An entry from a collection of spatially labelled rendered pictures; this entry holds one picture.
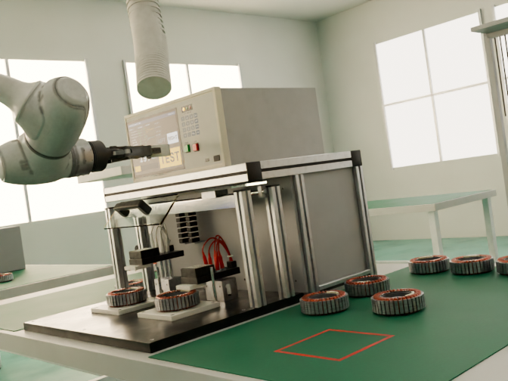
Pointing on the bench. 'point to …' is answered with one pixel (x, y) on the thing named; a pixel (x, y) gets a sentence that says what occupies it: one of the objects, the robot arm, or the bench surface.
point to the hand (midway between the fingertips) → (157, 150)
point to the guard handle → (132, 207)
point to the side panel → (334, 227)
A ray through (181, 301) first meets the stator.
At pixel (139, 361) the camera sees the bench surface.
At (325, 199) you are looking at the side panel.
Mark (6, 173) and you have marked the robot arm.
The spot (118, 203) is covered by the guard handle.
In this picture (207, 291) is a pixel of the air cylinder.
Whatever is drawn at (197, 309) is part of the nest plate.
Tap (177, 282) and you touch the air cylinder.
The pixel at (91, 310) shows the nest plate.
